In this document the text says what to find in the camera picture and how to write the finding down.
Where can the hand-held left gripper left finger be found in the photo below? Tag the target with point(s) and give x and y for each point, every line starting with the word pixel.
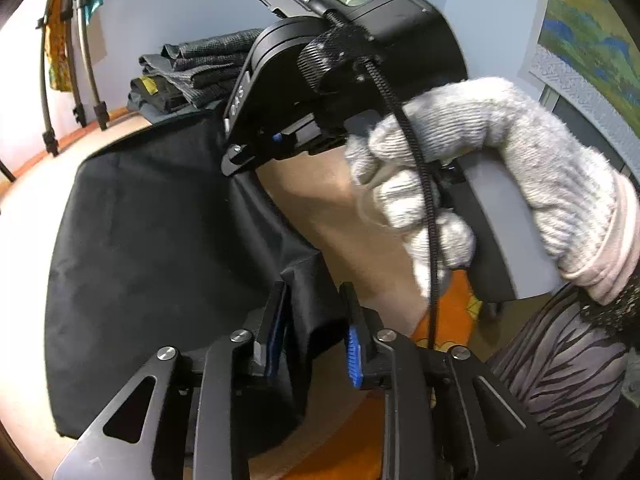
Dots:
pixel 272 342

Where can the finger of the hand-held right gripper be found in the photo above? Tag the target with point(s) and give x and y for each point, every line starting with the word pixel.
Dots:
pixel 245 156

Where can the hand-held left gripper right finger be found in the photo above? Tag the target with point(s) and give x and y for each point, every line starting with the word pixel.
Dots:
pixel 354 357

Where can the black pants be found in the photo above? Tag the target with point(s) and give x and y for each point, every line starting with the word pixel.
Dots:
pixel 150 235

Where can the person's right hand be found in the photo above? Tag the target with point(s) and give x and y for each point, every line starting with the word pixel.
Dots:
pixel 525 150

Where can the stack of folded clothes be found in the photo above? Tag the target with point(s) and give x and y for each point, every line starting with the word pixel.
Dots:
pixel 190 75

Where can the orange printed bed sheet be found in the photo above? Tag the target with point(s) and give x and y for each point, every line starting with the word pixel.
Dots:
pixel 450 310

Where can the metal clothes rack legs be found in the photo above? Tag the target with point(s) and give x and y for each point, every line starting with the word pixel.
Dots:
pixel 47 110

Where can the orange patterned hanging cloth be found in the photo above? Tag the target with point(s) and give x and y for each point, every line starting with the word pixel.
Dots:
pixel 57 60

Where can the landscape wall painting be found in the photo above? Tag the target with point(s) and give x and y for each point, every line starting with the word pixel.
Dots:
pixel 585 35

